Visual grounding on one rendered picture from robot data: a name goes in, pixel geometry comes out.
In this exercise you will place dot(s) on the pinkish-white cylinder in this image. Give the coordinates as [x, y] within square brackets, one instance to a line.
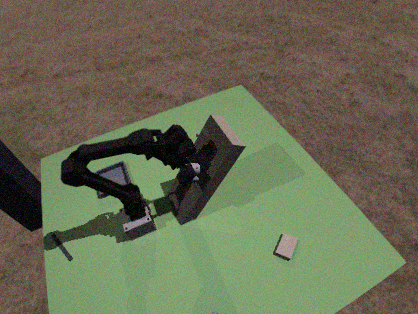
[196, 167]

